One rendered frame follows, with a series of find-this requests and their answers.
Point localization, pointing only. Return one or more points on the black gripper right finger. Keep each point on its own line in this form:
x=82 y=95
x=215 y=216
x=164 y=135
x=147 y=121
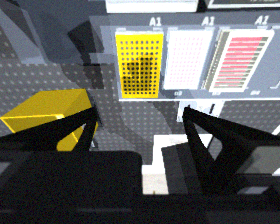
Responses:
x=245 y=150

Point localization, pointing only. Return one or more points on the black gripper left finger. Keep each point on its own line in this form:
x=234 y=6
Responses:
x=45 y=137

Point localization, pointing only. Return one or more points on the yellow waste bin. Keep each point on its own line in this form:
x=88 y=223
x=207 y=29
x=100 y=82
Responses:
x=44 y=106

